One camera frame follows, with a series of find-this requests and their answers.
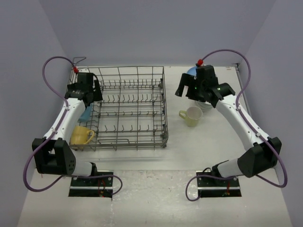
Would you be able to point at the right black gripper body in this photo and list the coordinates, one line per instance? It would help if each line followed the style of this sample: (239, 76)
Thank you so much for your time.
(195, 89)

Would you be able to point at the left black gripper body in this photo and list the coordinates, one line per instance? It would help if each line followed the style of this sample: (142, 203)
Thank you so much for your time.
(71, 86)

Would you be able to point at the blue plate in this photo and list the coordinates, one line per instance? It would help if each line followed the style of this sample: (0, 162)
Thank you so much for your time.
(192, 71)

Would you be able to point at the white bowl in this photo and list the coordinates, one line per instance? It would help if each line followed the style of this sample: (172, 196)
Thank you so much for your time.
(204, 106)

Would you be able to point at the blue mug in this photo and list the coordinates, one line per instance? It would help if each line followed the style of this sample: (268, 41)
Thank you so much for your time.
(86, 114)

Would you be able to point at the green mug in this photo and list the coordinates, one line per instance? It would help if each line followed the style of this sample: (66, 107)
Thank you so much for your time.
(191, 116)

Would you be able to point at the yellow mug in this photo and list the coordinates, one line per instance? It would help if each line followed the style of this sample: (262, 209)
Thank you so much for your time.
(81, 136)

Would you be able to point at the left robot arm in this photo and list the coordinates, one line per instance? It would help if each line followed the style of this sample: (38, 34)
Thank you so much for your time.
(53, 154)

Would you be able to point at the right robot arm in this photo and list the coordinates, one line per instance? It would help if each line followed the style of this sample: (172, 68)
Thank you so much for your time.
(261, 150)

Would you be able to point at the grey wire dish rack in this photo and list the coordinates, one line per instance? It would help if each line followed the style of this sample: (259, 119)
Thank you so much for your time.
(133, 111)

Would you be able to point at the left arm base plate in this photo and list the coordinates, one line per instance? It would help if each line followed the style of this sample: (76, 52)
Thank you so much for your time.
(97, 187)

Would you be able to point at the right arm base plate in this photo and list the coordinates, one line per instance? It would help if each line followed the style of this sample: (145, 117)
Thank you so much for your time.
(212, 188)

